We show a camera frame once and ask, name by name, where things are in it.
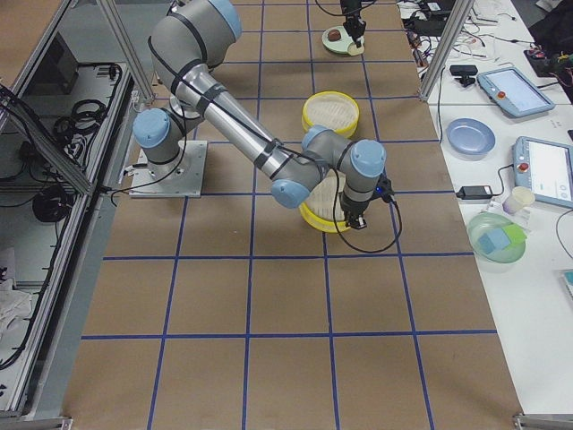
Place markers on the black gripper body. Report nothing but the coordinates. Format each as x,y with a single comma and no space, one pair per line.
352,14
354,208

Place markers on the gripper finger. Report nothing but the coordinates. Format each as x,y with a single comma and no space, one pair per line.
359,41

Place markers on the white bun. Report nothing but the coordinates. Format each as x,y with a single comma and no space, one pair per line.
354,50

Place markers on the brown bun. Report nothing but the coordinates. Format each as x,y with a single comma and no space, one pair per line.
334,35

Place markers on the yellow steamer basket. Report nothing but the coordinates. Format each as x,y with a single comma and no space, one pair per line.
321,209
332,109

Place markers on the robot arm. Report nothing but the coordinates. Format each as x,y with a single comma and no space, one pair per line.
185,45

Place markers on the light green plate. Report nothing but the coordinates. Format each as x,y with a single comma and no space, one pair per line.
337,47

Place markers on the black webcam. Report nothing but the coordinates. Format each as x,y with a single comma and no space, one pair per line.
464,74

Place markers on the black power adapter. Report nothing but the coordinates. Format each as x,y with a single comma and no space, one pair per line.
474,192

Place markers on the blue plate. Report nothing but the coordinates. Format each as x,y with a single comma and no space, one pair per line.
470,139

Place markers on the green bowl with sponges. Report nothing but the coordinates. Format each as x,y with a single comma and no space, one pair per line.
496,238

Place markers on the teach pendant far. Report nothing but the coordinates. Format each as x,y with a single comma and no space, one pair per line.
513,93

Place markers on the teach pendant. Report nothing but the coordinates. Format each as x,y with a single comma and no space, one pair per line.
545,168
513,93

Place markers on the paper cup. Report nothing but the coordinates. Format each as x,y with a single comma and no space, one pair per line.
519,198

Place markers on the teach pendant near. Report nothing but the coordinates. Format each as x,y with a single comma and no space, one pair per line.
545,168

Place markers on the aluminium frame post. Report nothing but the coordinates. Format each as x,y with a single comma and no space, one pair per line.
451,31

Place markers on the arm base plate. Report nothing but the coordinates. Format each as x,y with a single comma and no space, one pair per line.
179,178

